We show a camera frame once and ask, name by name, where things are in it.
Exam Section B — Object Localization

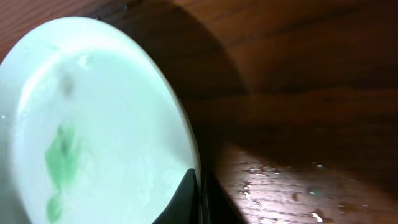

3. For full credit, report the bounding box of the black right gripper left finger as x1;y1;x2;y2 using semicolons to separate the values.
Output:
153;168;197;224

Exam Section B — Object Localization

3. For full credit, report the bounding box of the mint plate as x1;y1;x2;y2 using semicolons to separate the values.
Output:
1;17;203;224

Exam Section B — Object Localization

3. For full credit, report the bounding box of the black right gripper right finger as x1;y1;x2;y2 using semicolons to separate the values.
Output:
203;173;245;224

